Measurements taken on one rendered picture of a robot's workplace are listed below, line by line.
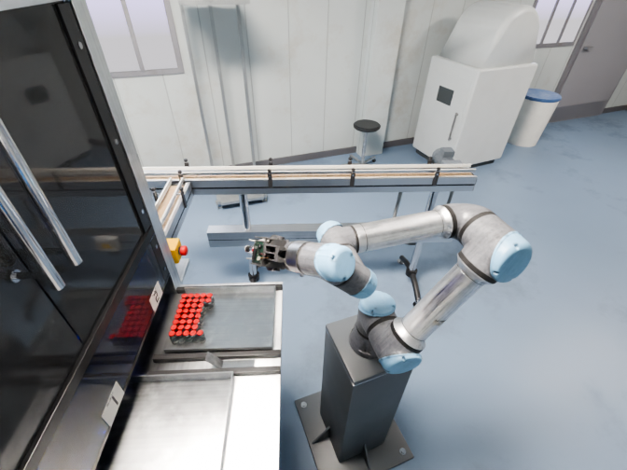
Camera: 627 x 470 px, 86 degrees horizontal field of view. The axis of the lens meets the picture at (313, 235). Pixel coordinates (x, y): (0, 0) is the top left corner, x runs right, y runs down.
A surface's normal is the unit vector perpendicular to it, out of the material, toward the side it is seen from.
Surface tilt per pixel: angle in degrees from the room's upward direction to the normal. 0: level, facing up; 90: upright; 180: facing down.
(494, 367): 0
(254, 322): 0
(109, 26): 90
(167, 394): 0
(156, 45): 90
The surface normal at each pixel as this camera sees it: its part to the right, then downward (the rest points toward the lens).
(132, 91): 0.36, 0.59
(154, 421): 0.02, -0.77
